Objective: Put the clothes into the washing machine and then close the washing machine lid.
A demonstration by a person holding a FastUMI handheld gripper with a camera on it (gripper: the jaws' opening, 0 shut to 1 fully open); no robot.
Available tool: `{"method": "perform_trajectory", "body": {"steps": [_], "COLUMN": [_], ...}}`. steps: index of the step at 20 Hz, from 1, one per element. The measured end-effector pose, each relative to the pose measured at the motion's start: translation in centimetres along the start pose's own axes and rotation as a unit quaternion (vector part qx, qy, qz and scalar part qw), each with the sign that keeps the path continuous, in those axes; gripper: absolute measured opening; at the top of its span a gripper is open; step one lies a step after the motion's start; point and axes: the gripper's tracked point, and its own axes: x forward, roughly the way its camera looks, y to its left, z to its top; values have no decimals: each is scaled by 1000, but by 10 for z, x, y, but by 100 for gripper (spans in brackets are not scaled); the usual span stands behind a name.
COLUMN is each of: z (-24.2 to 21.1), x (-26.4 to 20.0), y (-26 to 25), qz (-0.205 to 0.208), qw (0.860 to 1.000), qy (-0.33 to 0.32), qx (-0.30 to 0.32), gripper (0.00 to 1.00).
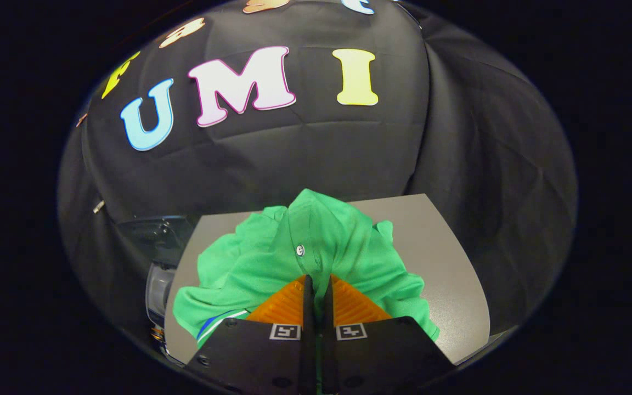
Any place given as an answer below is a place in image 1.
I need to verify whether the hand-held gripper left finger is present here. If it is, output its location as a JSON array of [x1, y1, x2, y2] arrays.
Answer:
[[184, 274, 317, 395]]

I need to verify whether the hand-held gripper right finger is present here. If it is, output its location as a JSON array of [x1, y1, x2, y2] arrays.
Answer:
[[319, 274, 457, 395]]

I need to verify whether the green polo shirt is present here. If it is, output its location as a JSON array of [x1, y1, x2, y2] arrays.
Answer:
[[172, 188, 441, 349]]

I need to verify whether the black backdrop cloth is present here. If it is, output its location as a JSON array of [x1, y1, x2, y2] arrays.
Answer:
[[58, 0, 578, 352]]

